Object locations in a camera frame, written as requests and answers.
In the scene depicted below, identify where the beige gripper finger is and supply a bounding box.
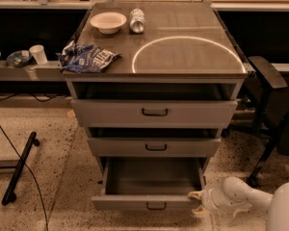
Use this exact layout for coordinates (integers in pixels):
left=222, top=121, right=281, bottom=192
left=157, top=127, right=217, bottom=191
left=192, top=205, right=205, bottom=215
left=188, top=191, right=203, bottom=200

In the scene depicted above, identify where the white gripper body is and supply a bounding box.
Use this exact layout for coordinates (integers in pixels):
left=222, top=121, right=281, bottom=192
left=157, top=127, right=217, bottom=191
left=201, top=188, right=234, bottom=212

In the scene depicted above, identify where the grey bottom drawer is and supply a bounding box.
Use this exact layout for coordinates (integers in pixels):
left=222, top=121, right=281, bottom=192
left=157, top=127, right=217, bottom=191
left=92, top=157, right=205, bottom=211

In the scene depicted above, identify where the grey drawer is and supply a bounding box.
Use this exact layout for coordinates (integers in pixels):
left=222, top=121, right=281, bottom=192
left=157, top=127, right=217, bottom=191
left=71, top=99, right=237, bottom=128
left=88, top=138, right=221, bottom=158
left=92, top=157, right=205, bottom=211

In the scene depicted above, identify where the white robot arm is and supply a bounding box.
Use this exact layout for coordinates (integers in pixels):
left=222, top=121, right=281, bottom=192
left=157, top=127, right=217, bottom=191
left=188, top=177, right=289, bottom=231

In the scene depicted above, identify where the grey drawer cabinet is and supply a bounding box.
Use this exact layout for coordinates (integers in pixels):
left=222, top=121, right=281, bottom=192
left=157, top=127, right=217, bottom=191
left=61, top=1, right=250, bottom=185

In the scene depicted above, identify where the grey middle drawer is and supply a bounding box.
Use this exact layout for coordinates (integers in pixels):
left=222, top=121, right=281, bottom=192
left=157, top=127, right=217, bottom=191
left=88, top=138, right=221, bottom=158

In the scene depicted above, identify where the grey top drawer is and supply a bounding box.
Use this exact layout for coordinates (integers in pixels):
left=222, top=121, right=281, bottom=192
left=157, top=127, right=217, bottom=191
left=71, top=99, right=237, bottom=128

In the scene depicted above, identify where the black office chair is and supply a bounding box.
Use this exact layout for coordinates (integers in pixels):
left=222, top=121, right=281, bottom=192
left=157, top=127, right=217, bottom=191
left=229, top=55, right=289, bottom=190

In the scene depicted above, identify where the blue chip bag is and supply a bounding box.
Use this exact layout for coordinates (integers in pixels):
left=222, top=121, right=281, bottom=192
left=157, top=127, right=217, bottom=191
left=58, top=40, right=119, bottom=73

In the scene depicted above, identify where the silver soda can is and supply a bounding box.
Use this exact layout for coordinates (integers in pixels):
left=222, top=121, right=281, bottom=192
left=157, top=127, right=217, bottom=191
left=129, top=9, right=145, bottom=34

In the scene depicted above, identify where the black stand leg bar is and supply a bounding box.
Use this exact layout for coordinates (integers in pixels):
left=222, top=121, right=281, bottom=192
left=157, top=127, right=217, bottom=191
left=2, top=132, right=39, bottom=206

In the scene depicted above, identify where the grey low shelf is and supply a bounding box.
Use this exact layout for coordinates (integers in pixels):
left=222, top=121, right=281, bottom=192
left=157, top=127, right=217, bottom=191
left=0, top=61, right=65, bottom=82

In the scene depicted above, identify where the white bowl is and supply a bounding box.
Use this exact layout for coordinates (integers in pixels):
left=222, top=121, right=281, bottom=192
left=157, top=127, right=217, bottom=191
left=90, top=13, right=127, bottom=35

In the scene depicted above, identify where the white paper cup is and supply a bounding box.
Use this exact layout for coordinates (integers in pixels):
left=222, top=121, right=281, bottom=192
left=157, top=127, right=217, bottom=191
left=29, top=44, right=47, bottom=64

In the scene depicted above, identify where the dark bowl with items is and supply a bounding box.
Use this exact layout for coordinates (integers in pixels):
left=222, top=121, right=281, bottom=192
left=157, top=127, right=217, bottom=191
left=7, top=50, right=33, bottom=68

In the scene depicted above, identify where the black floor cable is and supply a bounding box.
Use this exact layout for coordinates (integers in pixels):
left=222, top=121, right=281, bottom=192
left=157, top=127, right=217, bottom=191
left=0, top=110, right=50, bottom=231

